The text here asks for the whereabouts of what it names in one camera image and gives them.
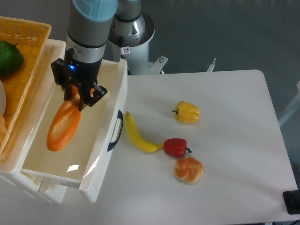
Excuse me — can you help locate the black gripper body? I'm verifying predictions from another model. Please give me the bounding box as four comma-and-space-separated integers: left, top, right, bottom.
51, 48, 107, 107

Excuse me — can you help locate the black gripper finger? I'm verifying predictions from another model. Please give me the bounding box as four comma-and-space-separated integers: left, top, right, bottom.
78, 88, 90, 112
62, 84, 73, 101

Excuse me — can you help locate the long orange bread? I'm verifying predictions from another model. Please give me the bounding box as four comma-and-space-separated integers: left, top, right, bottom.
46, 86, 86, 152

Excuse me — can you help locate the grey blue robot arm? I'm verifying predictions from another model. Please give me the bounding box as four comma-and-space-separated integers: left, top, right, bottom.
51, 0, 141, 111

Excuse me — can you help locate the upper white drawer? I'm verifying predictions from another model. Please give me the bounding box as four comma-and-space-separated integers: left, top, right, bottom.
20, 52, 128, 204

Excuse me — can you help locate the white drawer cabinet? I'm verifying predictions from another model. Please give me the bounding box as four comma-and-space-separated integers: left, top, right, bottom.
0, 39, 67, 203

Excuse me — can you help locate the knotted bread roll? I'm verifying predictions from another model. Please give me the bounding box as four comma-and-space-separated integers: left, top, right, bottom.
173, 157, 204, 185

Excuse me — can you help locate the orange woven basket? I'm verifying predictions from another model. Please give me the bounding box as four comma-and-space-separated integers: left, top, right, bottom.
0, 16, 52, 152

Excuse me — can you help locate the green bell pepper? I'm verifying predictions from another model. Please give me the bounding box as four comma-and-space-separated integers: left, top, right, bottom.
0, 40, 24, 77

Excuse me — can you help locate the white plate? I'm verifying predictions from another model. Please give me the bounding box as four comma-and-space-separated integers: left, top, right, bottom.
0, 82, 6, 116

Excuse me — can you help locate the yellow banana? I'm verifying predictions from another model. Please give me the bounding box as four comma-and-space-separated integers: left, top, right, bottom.
124, 112, 163, 153

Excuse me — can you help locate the yellow bell pepper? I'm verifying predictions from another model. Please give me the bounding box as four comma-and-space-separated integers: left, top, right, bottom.
172, 101, 200, 123

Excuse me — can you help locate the red bell pepper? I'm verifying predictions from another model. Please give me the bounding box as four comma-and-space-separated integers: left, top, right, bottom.
163, 138, 192, 158

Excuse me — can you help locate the black device at edge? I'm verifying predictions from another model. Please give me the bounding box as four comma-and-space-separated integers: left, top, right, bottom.
283, 190, 300, 215

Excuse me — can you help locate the black drawer handle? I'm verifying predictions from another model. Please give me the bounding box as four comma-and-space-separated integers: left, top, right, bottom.
107, 110, 124, 152

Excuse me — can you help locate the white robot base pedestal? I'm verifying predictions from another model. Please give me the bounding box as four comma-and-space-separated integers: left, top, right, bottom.
105, 12, 168, 75

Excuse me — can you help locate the white chair frame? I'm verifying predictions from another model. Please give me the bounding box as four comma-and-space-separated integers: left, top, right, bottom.
278, 82, 300, 127

